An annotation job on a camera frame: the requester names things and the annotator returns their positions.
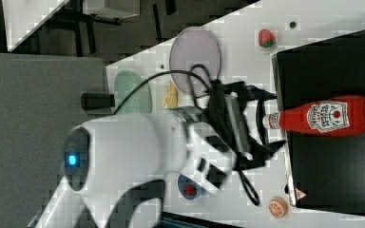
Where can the black cylinder mount upper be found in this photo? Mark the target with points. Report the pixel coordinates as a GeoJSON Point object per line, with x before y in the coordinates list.
{"type": "Point", "coordinates": [93, 101]}

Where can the blue bowl with red item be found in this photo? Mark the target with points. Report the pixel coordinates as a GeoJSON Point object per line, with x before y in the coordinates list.
{"type": "Point", "coordinates": [188, 188]}

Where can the red strawberry toy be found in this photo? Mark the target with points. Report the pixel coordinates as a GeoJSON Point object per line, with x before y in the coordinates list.
{"type": "Point", "coordinates": [266, 38]}

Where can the red felt ketchup bottle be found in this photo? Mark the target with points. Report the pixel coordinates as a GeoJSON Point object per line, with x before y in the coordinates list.
{"type": "Point", "coordinates": [342, 116]}

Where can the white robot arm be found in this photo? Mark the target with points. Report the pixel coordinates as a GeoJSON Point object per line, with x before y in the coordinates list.
{"type": "Point", "coordinates": [114, 164]}

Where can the yellow felt fries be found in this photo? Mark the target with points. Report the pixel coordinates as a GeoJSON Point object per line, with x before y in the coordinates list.
{"type": "Point", "coordinates": [170, 97]}

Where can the orange slice toy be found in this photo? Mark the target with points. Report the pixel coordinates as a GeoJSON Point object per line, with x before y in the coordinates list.
{"type": "Point", "coordinates": [278, 207]}

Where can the black toaster oven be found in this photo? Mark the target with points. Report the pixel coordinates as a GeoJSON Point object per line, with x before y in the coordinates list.
{"type": "Point", "coordinates": [327, 173]}

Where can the grey round plate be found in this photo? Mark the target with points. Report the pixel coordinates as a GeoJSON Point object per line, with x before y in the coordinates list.
{"type": "Point", "coordinates": [196, 46]}

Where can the green perforated basket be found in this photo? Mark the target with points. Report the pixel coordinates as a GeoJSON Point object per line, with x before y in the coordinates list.
{"type": "Point", "coordinates": [140, 101]}

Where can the black wrist camera with cable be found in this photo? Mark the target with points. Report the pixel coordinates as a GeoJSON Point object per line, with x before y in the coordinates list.
{"type": "Point", "coordinates": [250, 92]}

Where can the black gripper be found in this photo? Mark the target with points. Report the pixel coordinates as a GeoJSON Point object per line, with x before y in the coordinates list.
{"type": "Point", "coordinates": [225, 114]}

